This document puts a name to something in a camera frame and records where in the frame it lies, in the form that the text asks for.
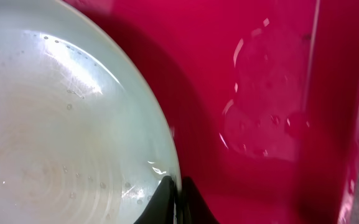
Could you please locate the red plastic tray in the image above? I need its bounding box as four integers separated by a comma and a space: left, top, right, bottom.
71, 0, 359, 223

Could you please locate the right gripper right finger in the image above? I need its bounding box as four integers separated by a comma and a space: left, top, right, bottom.
180, 177, 219, 224

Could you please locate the light blue plate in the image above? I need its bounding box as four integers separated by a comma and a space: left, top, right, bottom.
0, 1, 181, 223

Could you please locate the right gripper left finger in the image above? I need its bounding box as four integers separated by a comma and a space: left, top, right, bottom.
134, 175, 176, 224

